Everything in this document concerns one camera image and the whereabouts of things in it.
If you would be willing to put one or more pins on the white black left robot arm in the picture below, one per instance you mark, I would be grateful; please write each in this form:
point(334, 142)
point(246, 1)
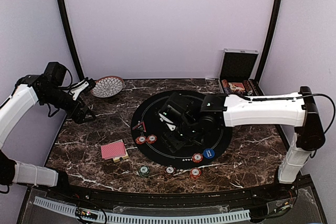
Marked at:
point(30, 90)

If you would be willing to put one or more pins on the floral patterned ceramic bowl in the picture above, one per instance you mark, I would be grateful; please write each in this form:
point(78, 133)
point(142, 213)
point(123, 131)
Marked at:
point(107, 87)

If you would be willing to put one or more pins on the black frame post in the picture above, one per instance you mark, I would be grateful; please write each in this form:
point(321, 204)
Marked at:
point(268, 39)
point(69, 38)

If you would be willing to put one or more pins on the red playing card deck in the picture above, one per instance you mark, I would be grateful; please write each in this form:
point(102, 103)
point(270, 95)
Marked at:
point(107, 151)

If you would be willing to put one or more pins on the white slotted cable duct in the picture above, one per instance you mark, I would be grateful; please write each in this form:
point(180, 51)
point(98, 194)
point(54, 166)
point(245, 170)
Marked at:
point(98, 216)

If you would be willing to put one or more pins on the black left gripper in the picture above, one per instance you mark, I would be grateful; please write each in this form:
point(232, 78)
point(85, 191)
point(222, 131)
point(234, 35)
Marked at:
point(79, 112)

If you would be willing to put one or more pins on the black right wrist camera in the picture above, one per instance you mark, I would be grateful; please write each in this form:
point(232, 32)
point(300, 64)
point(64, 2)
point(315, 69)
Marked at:
point(178, 109)

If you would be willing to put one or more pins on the round black poker mat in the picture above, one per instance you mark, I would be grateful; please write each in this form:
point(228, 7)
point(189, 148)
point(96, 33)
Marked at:
point(152, 119)

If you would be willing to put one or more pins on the green poker chip stack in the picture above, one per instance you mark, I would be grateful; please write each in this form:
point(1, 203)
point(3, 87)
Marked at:
point(144, 171)

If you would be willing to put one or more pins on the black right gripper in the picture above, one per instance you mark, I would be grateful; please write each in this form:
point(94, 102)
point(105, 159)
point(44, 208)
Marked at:
point(176, 142)

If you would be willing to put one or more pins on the black front table rail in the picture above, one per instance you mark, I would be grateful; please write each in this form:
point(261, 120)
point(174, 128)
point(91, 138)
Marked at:
point(249, 197)

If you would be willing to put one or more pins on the blue small blind button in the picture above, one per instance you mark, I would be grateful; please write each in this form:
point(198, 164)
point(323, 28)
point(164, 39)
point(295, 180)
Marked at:
point(209, 153)

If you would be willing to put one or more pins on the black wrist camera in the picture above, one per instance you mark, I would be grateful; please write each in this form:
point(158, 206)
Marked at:
point(178, 109)
point(56, 73)

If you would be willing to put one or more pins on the red poker chip stack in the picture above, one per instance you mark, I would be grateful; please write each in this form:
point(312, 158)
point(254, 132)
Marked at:
point(195, 173)

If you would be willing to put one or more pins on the left black frame post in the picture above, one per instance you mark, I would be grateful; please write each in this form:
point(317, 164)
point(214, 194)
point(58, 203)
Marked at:
point(69, 38)

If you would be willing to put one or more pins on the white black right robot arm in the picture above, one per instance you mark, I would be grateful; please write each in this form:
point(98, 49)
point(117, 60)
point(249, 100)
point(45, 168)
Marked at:
point(297, 109)

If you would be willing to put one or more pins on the right black frame post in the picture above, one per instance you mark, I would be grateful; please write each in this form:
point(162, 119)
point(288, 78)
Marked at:
point(268, 39)

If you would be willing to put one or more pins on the aluminium poker chip case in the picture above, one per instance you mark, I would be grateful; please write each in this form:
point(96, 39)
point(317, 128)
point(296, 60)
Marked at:
point(235, 71)

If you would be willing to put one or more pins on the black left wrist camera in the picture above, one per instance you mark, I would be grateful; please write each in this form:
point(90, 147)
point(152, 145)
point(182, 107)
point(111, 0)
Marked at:
point(56, 73)

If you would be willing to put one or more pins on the brown poker chip stack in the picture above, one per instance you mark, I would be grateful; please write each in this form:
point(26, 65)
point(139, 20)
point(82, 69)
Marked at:
point(169, 171)

